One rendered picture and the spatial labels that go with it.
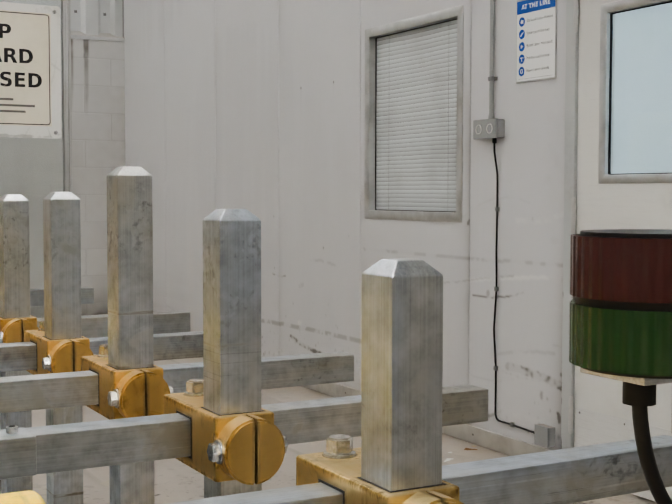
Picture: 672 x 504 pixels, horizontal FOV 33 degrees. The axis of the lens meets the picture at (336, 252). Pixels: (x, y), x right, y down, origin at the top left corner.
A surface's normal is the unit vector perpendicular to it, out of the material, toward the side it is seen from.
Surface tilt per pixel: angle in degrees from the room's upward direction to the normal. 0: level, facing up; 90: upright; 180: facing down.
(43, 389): 90
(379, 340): 90
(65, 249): 90
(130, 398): 90
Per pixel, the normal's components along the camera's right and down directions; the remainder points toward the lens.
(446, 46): -0.88, 0.03
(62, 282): 0.48, 0.04
